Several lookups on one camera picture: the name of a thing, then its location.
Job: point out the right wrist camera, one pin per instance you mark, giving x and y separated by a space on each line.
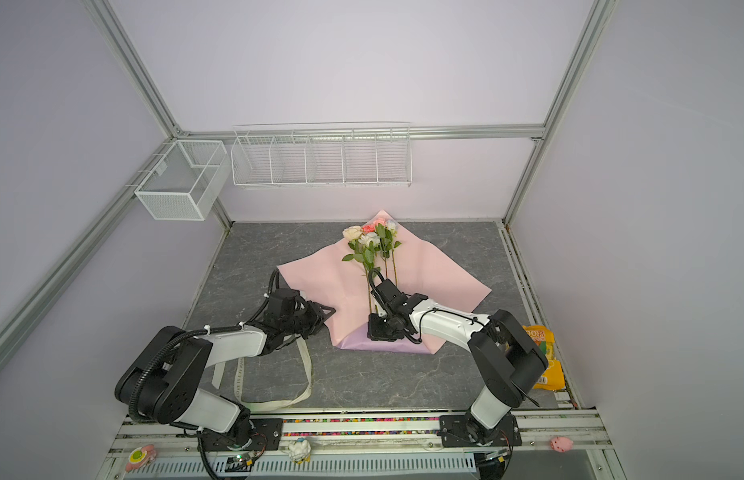
388 296

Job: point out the pink pig toy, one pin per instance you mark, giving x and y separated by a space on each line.
561 444

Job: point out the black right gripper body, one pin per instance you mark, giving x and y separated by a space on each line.
382 327

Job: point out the white wire shelf basket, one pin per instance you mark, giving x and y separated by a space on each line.
319 154

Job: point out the pink purple wrapping paper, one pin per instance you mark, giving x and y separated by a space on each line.
422 268

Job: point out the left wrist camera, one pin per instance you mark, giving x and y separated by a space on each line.
283 302

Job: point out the white crumpled toy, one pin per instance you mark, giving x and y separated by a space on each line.
300 451

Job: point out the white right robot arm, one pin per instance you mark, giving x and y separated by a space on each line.
507 358

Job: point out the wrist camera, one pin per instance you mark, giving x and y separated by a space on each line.
388 296
283 302

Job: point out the pink green round toy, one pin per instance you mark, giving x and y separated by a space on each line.
140 457

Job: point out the white fake rose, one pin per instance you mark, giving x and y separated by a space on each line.
368 244
389 244

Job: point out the yellow snack bag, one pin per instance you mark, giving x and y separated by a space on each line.
553 378

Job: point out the cream fake rose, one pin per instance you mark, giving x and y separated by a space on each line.
353 236

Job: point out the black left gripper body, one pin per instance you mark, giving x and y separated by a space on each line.
305 322

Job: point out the cream printed ribbon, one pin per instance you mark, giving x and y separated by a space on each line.
278 382

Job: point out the white mesh box basket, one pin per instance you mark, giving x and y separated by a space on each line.
186 180

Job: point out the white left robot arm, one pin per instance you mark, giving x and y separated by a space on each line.
163 384

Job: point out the front rail base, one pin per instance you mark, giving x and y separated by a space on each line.
359 444

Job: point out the aluminium enclosure frame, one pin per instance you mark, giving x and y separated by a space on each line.
32 310

